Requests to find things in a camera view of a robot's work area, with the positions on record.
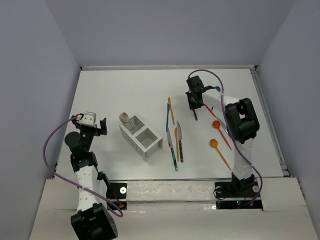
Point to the orange knife upper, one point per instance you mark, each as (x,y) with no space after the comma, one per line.
(171,110)

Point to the yellow-orange spoon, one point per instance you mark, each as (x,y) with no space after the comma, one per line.
(214,144)

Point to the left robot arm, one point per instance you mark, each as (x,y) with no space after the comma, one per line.
(92,220)

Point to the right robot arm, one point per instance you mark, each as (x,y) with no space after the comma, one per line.
(242,126)

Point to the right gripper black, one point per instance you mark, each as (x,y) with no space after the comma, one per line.
(192,105)

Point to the orange knife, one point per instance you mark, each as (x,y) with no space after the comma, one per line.
(177,144)
(171,110)

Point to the pink handle knife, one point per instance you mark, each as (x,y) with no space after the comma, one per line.
(222,125)

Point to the red-orange knife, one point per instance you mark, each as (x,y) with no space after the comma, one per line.
(210,110)

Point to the dark blue spoon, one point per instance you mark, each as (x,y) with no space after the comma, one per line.
(217,88)

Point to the beige spoon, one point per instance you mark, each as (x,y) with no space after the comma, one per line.
(124,118)

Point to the orange knife lower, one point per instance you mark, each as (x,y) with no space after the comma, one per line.
(177,144)

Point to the blue knife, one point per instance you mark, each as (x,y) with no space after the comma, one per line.
(167,117)

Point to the white utensil caddy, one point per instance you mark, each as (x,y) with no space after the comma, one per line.
(141,136)

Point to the dark handle steel knife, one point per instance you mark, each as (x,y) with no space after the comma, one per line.
(179,135)

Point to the white cardboard front cover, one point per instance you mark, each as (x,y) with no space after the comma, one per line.
(186,210)

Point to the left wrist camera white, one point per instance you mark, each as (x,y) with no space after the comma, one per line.
(88,119)

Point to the teal patterned handle knife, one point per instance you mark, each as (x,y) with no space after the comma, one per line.
(170,144)

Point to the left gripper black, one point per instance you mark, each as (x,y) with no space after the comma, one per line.
(101,131)

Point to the brown spoon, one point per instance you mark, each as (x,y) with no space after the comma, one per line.
(195,115)

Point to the red-orange spoon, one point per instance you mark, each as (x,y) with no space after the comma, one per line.
(216,124)

